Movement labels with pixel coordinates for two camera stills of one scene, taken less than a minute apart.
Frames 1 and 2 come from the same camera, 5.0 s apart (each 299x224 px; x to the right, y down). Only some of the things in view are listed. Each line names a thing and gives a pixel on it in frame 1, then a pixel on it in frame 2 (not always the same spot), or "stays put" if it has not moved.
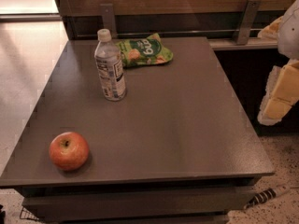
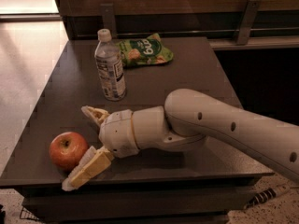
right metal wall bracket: x=250 y=13 stays put
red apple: x=69 y=151 stays put
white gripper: x=290 y=32 to x=118 y=132
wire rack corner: x=26 y=215 stays put
